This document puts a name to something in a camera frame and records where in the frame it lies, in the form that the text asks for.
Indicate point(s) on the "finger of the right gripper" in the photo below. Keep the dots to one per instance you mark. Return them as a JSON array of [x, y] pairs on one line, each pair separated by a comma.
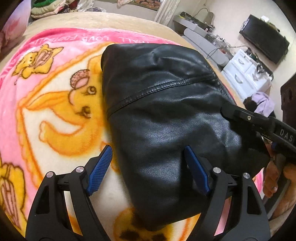
[[237, 116]]

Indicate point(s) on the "pink quilted comforter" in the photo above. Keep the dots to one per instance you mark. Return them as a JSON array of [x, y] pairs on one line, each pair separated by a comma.
[[15, 26]]

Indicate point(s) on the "grey white side desk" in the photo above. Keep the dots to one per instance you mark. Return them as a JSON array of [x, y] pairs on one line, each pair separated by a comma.
[[196, 36]]

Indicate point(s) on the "black wall television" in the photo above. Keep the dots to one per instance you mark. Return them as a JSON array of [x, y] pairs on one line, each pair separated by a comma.
[[265, 38]]

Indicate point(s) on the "cream window curtain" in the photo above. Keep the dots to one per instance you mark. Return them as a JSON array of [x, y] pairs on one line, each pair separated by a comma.
[[166, 11]]

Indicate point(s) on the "black leather jacket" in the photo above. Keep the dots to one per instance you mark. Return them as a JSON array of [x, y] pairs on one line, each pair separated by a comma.
[[159, 99]]

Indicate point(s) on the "white drawer cabinet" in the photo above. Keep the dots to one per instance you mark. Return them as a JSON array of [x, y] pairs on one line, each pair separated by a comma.
[[245, 76]]

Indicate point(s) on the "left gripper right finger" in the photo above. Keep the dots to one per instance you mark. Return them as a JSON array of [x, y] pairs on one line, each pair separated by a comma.
[[233, 208]]

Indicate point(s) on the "person's right hand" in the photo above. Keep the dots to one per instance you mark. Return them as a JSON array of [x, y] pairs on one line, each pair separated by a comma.
[[271, 186]]

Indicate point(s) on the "lilac garment on chair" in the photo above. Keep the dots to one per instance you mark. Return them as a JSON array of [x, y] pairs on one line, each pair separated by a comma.
[[265, 105]]

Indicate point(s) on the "pink cartoon fleece blanket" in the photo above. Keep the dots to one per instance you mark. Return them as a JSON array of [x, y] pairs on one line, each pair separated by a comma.
[[52, 117]]

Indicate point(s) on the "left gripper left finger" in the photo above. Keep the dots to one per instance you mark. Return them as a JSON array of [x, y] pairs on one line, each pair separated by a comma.
[[62, 209]]

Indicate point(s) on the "pile of folded clothes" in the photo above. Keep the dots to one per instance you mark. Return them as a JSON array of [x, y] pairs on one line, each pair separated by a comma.
[[44, 8]]

